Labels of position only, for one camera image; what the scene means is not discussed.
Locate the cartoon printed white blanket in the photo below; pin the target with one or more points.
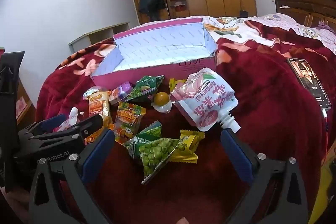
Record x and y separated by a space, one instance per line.
228 27

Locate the purple cloth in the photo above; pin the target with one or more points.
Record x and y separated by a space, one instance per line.
326 27

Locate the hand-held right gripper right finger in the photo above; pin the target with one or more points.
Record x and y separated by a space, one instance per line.
236 155

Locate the yellow cloth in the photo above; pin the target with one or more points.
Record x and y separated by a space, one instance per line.
321 192

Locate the person's left hand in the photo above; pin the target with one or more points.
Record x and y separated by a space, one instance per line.
14 203

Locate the red and white box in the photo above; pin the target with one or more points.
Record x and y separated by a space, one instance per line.
178 6

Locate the yellow jelly cup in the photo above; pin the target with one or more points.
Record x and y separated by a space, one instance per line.
160 99

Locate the dark hanging coats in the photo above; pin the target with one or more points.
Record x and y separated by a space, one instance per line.
152 1

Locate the yellow candy packet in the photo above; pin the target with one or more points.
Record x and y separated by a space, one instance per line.
174 83
187 145

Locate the grey low shelf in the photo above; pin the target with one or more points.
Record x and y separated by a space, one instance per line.
86 41

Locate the black smartphone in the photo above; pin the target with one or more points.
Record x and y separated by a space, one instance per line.
309 79

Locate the colourful gummy candy packet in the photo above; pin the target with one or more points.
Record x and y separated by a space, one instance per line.
128 121

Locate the white paper slip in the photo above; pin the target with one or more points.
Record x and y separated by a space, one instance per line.
284 6

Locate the green pea snack packet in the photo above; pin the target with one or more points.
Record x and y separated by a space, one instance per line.
152 153
145 88

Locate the small white jelly drink pouch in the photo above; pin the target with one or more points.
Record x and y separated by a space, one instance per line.
72 117

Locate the small black object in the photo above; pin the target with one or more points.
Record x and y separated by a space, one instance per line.
244 13

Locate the pink cardboard box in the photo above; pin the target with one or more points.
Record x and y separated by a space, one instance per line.
157 43

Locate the red container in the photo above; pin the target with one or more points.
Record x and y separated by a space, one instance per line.
2 51

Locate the purple snack pack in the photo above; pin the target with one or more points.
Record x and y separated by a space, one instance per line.
121 91

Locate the orange snack packet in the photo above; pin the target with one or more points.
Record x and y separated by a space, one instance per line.
99 108

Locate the large white jelly drink pouch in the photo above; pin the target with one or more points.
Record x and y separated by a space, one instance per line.
204 100

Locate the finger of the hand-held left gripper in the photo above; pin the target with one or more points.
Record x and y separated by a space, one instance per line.
86 125
52 121

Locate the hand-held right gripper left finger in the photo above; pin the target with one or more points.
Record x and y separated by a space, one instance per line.
97 155

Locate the pink checkered bed sheet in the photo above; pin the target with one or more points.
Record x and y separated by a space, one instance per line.
288 20

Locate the red floral blanket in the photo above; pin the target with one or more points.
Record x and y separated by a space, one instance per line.
262 98

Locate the dark wooden headboard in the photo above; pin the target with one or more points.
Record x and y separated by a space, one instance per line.
304 3

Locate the wooden bedside cabinet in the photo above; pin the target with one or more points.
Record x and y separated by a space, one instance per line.
23 106

